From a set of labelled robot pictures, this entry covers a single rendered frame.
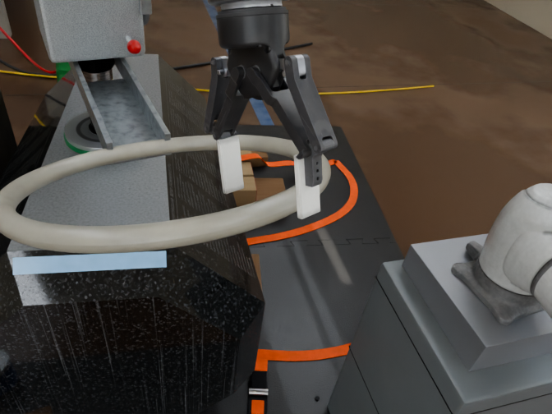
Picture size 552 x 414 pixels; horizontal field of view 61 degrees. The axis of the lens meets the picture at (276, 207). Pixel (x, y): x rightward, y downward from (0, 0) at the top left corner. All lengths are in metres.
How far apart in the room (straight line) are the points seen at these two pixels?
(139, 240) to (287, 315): 1.61
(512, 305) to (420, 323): 0.20
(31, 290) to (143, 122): 0.45
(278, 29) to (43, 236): 0.33
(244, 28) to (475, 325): 0.82
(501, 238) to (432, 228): 1.68
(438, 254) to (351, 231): 1.33
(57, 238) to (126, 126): 0.54
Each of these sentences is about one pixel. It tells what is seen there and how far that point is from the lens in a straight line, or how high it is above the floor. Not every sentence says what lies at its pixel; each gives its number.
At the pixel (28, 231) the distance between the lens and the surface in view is 0.59.
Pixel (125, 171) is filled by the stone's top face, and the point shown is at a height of 0.87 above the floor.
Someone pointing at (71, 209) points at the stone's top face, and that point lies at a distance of 1.26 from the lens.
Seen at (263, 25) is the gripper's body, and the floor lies 1.52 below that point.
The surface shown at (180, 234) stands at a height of 1.32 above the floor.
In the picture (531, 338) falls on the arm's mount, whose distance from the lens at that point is 1.16.
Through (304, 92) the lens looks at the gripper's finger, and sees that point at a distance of 0.47.
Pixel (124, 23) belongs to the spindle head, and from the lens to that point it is 1.22.
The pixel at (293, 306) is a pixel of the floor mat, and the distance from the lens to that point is 2.12.
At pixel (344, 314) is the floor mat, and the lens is 2.15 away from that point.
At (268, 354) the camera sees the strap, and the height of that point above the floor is 0.02.
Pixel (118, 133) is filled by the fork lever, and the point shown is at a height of 1.13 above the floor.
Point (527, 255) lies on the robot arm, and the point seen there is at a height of 1.07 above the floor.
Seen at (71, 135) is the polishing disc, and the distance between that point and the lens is 1.43.
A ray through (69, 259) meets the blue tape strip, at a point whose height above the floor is 0.85.
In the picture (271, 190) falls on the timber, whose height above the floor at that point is 0.10.
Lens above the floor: 1.68
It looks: 40 degrees down
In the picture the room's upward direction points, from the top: 9 degrees clockwise
